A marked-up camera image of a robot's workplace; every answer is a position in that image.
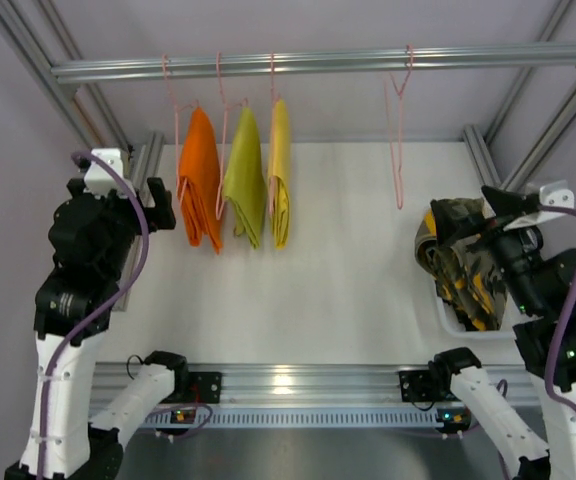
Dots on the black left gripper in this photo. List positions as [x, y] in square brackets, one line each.
[119, 201]

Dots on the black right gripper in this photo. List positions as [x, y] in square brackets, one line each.
[491, 230]

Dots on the camouflage trousers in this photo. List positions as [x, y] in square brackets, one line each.
[466, 280]

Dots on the pink wire hanger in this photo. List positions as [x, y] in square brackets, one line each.
[394, 95]
[272, 100]
[227, 108]
[177, 111]

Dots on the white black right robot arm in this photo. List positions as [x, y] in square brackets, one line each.
[544, 291]

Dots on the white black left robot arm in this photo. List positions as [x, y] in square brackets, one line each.
[100, 238]

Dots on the orange trousers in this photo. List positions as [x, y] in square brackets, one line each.
[198, 178]

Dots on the olive green trousers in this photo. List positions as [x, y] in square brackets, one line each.
[244, 186]

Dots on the yellow trousers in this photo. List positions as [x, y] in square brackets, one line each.
[279, 174]

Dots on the white plastic basket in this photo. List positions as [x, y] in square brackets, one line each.
[448, 320]

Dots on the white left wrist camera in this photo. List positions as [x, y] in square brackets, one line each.
[97, 180]

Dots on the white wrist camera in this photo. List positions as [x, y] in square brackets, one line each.
[97, 180]
[541, 203]

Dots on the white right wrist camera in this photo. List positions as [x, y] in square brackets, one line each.
[541, 203]

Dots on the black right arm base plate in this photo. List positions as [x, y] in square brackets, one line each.
[418, 386]

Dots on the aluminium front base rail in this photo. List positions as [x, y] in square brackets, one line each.
[259, 385]

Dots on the aluminium right frame post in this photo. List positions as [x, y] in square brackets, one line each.
[518, 124]

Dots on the aluminium frame post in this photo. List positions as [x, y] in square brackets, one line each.
[84, 109]
[518, 124]

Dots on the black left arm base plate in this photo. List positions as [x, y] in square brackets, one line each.
[202, 387]

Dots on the aluminium hanging rail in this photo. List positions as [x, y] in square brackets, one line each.
[351, 61]

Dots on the grey slotted cable duct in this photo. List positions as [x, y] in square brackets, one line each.
[250, 418]

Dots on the aluminium left frame post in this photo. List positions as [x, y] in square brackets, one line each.
[84, 109]

